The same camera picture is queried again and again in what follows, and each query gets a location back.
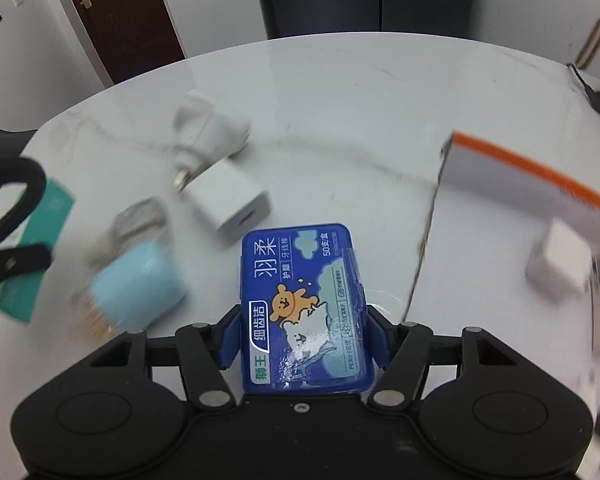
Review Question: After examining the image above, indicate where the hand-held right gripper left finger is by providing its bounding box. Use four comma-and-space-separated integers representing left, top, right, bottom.
87, 305, 244, 412

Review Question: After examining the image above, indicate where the teal cardboard box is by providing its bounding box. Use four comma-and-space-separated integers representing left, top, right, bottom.
0, 177, 76, 326

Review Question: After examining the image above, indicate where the white plug adapter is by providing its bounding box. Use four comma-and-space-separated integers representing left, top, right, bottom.
172, 89, 251, 192

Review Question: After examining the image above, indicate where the dark office chair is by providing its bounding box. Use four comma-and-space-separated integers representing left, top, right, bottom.
0, 120, 37, 221

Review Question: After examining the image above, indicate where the orange-rimmed white box lid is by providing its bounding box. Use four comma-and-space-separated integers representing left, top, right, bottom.
399, 130, 600, 466

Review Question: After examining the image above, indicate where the small white charger cube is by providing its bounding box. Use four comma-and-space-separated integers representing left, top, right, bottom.
182, 157, 271, 247

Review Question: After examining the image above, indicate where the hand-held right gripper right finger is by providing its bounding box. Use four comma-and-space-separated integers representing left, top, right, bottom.
366, 304, 523, 412

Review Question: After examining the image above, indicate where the small clear plastic lid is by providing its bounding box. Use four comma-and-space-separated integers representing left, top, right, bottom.
87, 197, 171, 266

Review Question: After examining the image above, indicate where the brown wooden door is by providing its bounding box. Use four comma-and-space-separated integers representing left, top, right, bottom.
55, 0, 188, 86

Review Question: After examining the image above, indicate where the light blue toothpick holder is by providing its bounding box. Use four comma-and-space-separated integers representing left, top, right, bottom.
70, 240, 187, 346

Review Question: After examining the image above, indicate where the dark grey air fryer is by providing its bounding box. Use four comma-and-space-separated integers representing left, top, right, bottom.
577, 17, 600, 126

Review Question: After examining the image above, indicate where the blue floss pick box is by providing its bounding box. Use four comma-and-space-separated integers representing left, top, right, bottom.
240, 222, 373, 395

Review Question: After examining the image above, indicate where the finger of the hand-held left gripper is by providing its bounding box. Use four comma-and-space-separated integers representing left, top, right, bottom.
0, 242, 53, 291

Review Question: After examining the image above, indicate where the white charger packaging box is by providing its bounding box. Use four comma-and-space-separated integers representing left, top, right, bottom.
524, 217, 600, 302

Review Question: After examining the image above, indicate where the black power plug cable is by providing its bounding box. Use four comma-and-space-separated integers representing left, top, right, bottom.
564, 62, 600, 116

